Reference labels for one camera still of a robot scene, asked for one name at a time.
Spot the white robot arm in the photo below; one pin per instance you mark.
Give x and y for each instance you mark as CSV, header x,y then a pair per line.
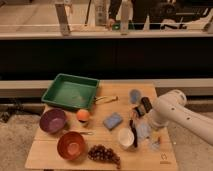
x,y
171,107

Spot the green plastic tray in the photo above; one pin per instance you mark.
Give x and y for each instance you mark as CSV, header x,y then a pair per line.
x,y
71,92

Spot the distant green tray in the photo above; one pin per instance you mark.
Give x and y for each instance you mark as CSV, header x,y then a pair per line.
x,y
116,26

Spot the gold spoon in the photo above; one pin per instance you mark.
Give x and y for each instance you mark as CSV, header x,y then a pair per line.
x,y
105,99

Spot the blue round object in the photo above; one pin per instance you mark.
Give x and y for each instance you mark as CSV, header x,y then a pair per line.
x,y
135,96

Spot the blue sponge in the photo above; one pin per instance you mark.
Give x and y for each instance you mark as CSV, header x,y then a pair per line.
x,y
112,121

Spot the orange fruit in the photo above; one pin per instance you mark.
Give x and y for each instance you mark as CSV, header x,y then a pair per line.
x,y
83,115

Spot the black rectangular block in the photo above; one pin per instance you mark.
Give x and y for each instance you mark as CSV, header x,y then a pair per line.
x,y
146,103

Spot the wooden board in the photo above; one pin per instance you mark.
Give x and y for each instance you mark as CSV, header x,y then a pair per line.
x,y
43,153

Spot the silver spoon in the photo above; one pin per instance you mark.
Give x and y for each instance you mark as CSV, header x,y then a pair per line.
x,y
86,133

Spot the white cup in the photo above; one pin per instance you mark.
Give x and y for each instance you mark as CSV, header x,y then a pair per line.
x,y
125,137

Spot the purple bowl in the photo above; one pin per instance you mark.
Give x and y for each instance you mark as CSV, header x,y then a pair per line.
x,y
52,120

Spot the bunch of dark grapes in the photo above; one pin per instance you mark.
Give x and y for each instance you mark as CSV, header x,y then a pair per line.
x,y
100,153

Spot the orange bowl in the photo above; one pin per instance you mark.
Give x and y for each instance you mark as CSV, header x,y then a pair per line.
x,y
71,145

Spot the person in background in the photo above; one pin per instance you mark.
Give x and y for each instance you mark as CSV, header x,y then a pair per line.
x,y
142,9

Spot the black handled brush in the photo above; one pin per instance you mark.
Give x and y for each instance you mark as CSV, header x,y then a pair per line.
x,y
135,125

